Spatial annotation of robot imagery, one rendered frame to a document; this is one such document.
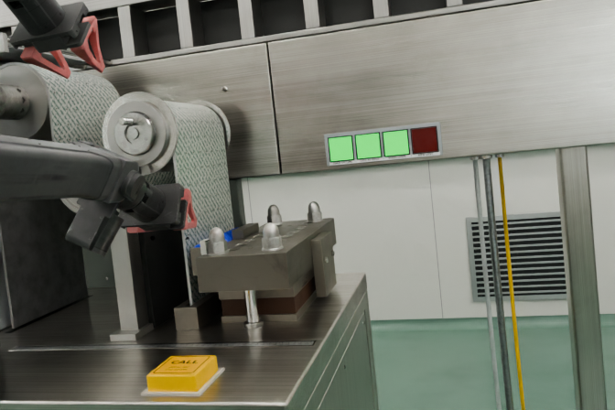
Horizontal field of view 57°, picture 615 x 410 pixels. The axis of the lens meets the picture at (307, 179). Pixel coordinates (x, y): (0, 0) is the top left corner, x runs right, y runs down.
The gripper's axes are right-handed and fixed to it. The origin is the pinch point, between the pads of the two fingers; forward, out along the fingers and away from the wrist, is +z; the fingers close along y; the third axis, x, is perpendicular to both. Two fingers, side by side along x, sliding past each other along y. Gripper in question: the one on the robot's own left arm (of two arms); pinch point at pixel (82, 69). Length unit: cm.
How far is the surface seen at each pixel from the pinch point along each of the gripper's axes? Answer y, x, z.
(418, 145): 47, 15, 46
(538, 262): 99, 102, 275
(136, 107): 1.0, 3.9, 13.2
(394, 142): 42, 16, 46
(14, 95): -21.6, 6.5, 8.2
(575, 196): 80, 13, 69
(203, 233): 6.1, -8.9, 35.9
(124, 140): -1.6, -0.9, 16.0
